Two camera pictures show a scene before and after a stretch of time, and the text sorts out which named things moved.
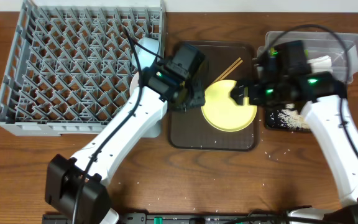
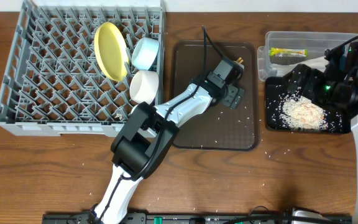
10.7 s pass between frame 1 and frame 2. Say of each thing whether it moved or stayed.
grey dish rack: stayed
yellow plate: moved
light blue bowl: stayed
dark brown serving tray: stayed
